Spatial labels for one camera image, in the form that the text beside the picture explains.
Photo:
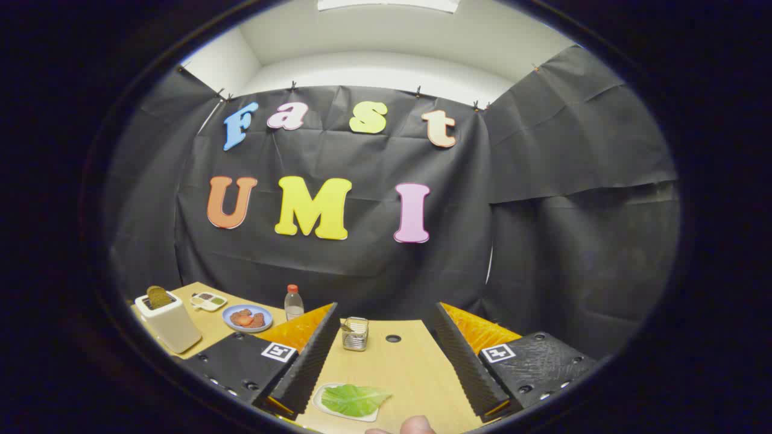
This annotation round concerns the green lettuce leaf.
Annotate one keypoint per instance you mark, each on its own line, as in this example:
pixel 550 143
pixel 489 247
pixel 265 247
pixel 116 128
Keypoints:
pixel 353 399

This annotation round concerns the white toaster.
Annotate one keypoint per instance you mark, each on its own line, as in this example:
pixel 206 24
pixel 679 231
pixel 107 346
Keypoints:
pixel 172 325

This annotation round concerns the ceiling light panel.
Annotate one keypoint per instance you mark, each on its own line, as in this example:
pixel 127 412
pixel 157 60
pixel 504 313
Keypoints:
pixel 386 5

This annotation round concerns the white divided seasoning dish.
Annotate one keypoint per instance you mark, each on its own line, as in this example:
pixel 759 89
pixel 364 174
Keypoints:
pixel 208 301

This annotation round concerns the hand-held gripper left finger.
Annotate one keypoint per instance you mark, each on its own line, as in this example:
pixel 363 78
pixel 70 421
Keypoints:
pixel 310 361

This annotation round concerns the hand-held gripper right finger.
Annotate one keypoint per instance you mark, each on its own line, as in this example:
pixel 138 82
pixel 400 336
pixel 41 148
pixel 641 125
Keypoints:
pixel 467 361

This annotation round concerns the blue plate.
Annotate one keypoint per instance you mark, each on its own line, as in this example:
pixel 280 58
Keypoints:
pixel 265 310

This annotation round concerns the brown meat patty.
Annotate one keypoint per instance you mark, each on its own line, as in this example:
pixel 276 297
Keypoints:
pixel 237 317
pixel 259 320

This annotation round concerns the black backdrop cloth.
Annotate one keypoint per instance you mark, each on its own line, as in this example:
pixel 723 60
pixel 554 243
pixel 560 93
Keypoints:
pixel 362 271

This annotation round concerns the white plate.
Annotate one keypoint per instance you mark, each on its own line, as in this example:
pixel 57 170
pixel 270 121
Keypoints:
pixel 318 402

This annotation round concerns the brown bread slice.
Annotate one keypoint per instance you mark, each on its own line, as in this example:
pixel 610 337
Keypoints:
pixel 158 297

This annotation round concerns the clear red-capped plastic bottle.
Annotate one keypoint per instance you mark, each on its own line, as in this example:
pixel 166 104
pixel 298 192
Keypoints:
pixel 294 307

